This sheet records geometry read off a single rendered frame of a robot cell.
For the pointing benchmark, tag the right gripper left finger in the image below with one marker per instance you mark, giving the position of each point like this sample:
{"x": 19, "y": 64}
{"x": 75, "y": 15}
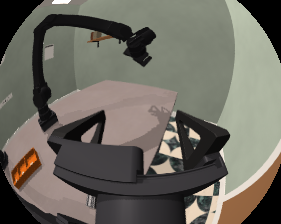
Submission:
{"x": 75, "y": 130}

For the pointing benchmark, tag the orange rack of bins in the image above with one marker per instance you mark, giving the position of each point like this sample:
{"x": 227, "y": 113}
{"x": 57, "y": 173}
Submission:
{"x": 29, "y": 166}

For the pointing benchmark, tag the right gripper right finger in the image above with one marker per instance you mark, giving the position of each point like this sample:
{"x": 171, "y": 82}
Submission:
{"x": 212, "y": 139}

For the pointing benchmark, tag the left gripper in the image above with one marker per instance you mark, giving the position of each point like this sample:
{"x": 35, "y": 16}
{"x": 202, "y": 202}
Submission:
{"x": 138, "y": 58}

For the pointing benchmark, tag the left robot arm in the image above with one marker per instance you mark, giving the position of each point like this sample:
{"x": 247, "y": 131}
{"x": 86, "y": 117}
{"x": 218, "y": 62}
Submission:
{"x": 122, "y": 32}

